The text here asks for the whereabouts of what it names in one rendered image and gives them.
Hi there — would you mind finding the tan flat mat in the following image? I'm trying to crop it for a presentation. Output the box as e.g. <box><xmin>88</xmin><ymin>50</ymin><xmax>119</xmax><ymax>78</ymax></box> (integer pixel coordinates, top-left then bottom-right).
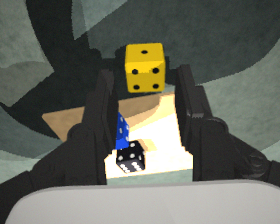
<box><xmin>42</xmin><ymin>91</ymin><xmax>193</xmax><ymax>178</ymax></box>

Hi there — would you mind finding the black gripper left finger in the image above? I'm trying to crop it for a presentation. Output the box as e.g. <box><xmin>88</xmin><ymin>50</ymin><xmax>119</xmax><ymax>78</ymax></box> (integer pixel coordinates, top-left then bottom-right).
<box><xmin>0</xmin><ymin>69</ymin><xmax>119</xmax><ymax>224</ymax></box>

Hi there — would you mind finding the blue die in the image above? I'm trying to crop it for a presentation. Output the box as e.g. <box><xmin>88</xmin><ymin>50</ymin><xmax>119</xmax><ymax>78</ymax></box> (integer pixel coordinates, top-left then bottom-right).
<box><xmin>115</xmin><ymin>112</ymin><xmax>129</xmax><ymax>150</ymax></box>

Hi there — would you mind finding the yellow die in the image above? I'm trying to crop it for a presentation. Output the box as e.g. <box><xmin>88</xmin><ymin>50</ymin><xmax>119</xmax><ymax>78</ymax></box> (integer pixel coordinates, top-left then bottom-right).
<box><xmin>125</xmin><ymin>43</ymin><xmax>165</xmax><ymax>93</ymax></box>

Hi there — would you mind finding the black die with white pips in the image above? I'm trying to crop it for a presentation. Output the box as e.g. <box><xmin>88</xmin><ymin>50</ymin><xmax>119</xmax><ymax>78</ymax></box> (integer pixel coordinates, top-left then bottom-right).
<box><xmin>116</xmin><ymin>140</ymin><xmax>146</xmax><ymax>174</ymax></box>

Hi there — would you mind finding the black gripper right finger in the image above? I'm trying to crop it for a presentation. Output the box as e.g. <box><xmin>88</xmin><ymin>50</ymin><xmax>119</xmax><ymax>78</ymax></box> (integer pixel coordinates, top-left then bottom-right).
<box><xmin>174</xmin><ymin>65</ymin><xmax>280</xmax><ymax>187</ymax></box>

